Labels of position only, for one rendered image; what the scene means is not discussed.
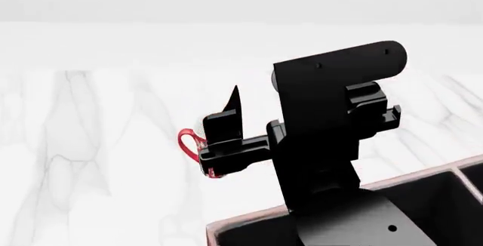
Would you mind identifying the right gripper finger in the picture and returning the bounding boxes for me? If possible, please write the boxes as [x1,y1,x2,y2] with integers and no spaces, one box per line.
[202,84,243,149]
[344,81,389,115]

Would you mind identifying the dark caddy with pink rim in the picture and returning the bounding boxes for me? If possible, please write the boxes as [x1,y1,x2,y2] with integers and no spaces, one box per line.
[206,153,483,246]

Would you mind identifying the red translucent ring object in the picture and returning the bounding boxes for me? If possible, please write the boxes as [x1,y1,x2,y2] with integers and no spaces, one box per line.
[177,121,227,180]

